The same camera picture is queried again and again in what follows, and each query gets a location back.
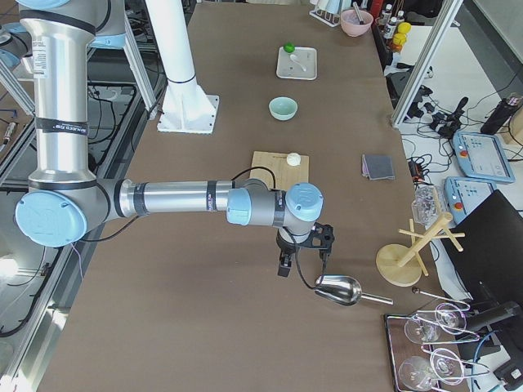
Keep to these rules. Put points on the wooden mug tree stand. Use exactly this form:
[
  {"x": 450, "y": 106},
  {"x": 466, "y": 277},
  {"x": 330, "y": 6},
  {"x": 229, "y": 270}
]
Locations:
[{"x": 403, "y": 266}]

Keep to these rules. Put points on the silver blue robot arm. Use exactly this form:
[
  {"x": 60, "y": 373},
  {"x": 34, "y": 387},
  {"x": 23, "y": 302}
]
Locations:
[{"x": 66, "y": 200}]

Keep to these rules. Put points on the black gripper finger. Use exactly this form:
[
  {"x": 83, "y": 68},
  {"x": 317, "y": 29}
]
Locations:
[{"x": 285, "y": 264}]

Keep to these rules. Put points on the grey folded cloth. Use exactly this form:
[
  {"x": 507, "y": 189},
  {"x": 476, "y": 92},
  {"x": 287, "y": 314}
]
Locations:
[{"x": 377, "y": 167}]

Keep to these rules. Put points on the green lime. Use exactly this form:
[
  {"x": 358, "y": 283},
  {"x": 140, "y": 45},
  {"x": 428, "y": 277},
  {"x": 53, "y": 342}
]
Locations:
[{"x": 289, "y": 47}]

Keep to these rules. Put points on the aluminium frame post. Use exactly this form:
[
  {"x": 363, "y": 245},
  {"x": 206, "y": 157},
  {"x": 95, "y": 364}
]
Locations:
[{"x": 444, "y": 20}]

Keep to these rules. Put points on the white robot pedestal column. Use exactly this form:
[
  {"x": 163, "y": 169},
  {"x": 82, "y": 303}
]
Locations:
[{"x": 186, "y": 107}]

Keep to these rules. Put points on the wine glass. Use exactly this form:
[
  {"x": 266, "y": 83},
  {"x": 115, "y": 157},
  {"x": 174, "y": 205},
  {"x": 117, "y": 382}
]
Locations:
[
  {"x": 421, "y": 374},
  {"x": 428, "y": 326}
]

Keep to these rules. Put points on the clear plastic container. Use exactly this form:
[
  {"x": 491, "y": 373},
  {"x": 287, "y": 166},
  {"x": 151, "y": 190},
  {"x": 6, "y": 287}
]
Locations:
[{"x": 428, "y": 204}]

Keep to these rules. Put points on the pink bowl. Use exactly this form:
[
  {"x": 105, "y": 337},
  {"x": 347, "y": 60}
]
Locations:
[{"x": 351, "y": 25}]

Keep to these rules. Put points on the black glass tray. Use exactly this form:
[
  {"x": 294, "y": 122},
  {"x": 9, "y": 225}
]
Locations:
[{"x": 401, "y": 348}]

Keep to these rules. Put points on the white rectangular tray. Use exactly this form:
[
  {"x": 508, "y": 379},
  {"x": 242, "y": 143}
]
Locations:
[{"x": 286, "y": 69}]

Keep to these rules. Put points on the black water bottle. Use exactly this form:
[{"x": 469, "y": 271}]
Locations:
[{"x": 502, "y": 112}]

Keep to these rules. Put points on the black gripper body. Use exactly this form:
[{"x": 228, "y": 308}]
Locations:
[{"x": 287, "y": 246}]

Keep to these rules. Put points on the blue teach pendant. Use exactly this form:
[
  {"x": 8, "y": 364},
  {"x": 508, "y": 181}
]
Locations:
[
  {"x": 465, "y": 194},
  {"x": 482, "y": 156}
]

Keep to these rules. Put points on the white ceramic spoon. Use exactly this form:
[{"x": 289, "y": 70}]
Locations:
[{"x": 296, "y": 61}]

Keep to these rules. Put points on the black monitor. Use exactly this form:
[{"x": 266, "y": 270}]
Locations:
[{"x": 490, "y": 264}]

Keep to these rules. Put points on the wooden cutting board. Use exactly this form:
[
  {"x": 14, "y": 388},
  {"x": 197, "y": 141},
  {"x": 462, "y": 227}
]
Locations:
[{"x": 286, "y": 175}]

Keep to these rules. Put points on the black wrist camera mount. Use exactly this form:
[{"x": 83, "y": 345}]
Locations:
[{"x": 321, "y": 238}]

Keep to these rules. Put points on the light green ceramic bowl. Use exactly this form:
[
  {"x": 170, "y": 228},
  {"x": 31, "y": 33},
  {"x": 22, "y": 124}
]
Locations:
[{"x": 283, "y": 108}]

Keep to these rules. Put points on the metal scoop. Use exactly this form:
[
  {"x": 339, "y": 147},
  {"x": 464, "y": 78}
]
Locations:
[{"x": 345, "y": 290}]

